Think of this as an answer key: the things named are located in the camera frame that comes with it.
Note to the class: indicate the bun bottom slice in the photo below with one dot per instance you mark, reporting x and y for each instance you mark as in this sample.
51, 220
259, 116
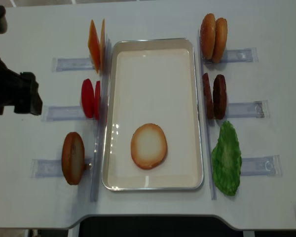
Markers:
148, 146

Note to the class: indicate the orange cheese slice outer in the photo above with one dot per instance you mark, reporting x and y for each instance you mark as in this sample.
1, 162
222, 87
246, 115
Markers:
94, 46

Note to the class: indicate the brown meat patty outer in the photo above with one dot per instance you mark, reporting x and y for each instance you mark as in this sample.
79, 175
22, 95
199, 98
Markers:
219, 97

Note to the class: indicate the clear acrylic rack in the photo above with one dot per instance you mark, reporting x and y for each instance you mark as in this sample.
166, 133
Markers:
42, 168
261, 166

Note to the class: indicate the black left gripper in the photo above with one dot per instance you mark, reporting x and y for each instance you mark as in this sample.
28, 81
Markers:
20, 91

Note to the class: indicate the green lettuce leaf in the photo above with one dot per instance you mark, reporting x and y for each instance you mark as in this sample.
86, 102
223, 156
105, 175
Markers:
227, 160

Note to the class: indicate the bun slice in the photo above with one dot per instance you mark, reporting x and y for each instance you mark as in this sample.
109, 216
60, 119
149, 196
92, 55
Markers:
72, 161
148, 146

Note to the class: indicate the brown meat patty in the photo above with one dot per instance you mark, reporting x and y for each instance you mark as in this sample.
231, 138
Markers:
219, 97
208, 97

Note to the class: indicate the bun slice standing left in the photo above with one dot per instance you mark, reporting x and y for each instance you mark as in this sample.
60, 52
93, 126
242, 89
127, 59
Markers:
72, 161

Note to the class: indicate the bun half inner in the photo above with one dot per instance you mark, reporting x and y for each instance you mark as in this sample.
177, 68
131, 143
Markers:
220, 39

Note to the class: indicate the clear acrylic right rack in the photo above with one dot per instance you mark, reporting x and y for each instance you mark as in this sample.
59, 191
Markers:
261, 166

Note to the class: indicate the sesame bun top outer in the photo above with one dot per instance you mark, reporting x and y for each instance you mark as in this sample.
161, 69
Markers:
207, 35

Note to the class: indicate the white rectangular tray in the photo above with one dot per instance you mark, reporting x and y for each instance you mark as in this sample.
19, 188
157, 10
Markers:
152, 82

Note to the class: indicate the clear acrylic left rack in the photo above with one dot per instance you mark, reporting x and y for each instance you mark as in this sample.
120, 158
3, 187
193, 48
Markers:
42, 168

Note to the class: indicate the red tomato slice outer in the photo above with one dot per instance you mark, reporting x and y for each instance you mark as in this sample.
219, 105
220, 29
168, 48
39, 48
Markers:
87, 98

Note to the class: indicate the brown meat patty inner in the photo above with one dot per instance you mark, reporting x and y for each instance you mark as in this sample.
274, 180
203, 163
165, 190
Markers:
208, 97

